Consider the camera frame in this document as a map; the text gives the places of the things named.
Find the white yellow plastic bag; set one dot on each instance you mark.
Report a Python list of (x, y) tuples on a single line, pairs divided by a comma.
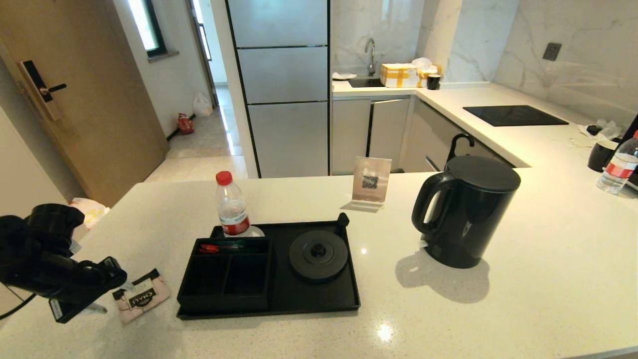
[(94, 212)]

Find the water bottle with red label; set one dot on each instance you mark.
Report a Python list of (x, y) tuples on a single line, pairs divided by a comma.
[(617, 172)]

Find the teal sachet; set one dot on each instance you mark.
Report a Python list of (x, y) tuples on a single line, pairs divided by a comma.
[(233, 245)]

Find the black round kettle base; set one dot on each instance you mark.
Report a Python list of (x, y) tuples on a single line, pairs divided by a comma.
[(319, 259)]

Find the red bag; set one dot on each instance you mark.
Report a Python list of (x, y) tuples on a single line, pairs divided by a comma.
[(186, 124)]

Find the small black cup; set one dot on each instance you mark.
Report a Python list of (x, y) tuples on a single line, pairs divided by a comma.
[(433, 82)]

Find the black compartment organizer box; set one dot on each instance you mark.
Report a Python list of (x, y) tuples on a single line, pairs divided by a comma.
[(246, 279)]

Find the grey kitchen base cabinets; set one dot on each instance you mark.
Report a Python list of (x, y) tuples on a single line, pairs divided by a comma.
[(389, 134)]

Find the black induction cooktop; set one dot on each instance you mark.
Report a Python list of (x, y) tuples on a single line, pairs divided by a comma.
[(513, 115)]

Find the brown wooden door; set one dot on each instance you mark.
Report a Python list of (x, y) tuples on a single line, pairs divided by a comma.
[(99, 124)]

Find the kitchen sink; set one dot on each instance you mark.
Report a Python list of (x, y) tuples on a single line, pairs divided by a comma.
[(365, 83)]

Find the chrome faucet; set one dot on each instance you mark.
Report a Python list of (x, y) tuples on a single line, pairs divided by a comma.
[(371, 54)]

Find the acrylic QR code sign stand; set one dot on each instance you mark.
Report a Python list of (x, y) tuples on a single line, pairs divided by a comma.
[(371, 179)]

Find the grey wall outlet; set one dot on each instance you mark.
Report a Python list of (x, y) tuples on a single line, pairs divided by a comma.
[(552, 51)]

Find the pink CHALI tea bag packet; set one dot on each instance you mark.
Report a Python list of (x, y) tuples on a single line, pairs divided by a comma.
[(144, 297)]

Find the silver refrigerator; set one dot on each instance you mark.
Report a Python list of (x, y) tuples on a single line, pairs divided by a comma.
[(284, 75)]

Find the black serving tray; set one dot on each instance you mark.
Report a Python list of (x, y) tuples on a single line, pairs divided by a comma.
[(319, 299)]

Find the black electric kettle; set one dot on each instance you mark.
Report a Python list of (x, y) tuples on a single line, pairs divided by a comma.
[(473, 214)]

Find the window with dark frame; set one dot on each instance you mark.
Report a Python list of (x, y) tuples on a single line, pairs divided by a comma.
[(144, 25)]

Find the white round coaster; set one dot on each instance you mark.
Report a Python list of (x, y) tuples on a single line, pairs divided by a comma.
[(257, 232)]

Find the crumpled clear plastic wrap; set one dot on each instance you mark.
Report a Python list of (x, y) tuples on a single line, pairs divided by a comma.
[(605, 129)]

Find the white crumpled tissue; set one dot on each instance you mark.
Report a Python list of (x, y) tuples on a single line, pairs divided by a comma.
[(421, 62)]

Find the white dish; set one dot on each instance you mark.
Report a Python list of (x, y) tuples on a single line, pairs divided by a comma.
[(344, 76)]

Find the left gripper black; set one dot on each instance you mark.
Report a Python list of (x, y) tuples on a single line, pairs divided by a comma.
[(89, 284)]

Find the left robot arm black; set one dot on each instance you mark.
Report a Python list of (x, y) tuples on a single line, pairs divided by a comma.
[(30, 249)]

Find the red sachet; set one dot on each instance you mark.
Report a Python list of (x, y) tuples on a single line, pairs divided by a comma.
[(210, 247)]

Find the large yellow taped cardboard box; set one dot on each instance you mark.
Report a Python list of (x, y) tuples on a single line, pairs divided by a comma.
[(398, 75)]

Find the black mug with white inside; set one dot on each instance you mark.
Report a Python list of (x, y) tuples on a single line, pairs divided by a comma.
[(599, 157)]

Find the beige cabinet panel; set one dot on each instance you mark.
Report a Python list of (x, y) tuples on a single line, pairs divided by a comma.
[(25, 164)]

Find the water bottle on tray red cap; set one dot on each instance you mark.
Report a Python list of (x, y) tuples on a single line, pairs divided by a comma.
[(232, 209)]

